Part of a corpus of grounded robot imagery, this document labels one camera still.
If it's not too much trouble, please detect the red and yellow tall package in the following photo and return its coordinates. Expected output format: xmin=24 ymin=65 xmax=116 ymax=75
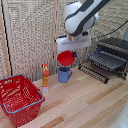
xmin=41 ymin=63 xmax=50 ymax=94

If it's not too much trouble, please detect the red plastic shopping basket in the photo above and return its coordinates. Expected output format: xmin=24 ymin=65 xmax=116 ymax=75
xmin=0 ymin=74 xmax=46 ymax=128

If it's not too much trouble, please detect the black dish rack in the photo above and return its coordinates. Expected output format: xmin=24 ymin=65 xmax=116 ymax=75
xmin=96 ymin=37 xmax=128 ymax=76

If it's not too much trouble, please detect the black cable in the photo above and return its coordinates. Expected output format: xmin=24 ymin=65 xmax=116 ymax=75
xmin=91 ymin=19 xmax=128 ymax=41

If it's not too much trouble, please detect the black open oven door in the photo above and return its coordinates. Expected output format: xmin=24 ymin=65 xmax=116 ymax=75
xmin=78 ymin=63 xmax=110 ymax=85

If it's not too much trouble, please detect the red bowl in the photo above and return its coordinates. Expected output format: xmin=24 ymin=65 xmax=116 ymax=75
xmin=56 ymin=49 xmax=77 ymax=67

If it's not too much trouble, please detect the dark metal oven tray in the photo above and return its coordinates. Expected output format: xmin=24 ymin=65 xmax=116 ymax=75
xmin=88 ymin=50 xmax=128 ymax=73

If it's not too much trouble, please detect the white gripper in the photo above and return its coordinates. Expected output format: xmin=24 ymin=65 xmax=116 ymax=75
xmin=55 ymin=34 xmax=92 ymax=59

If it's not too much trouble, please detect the blue mug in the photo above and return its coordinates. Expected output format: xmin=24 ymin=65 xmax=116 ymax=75
xmin=57 ymin=66 xmax=74 ymax=84

